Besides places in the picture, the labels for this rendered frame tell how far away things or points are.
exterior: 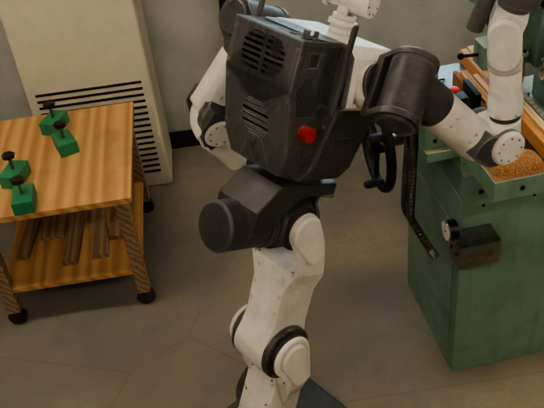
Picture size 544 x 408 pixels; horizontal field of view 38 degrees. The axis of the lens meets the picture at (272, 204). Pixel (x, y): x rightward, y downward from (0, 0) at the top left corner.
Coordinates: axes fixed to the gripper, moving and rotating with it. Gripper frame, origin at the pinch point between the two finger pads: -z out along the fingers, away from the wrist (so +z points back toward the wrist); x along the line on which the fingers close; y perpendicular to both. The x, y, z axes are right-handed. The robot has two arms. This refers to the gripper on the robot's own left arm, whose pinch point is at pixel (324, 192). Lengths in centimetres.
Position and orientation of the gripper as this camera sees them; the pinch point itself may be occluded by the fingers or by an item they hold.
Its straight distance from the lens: 224.4
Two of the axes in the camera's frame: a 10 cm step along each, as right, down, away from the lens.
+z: -8.9, -2.3, -3.9
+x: 4.1, -0.4, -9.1
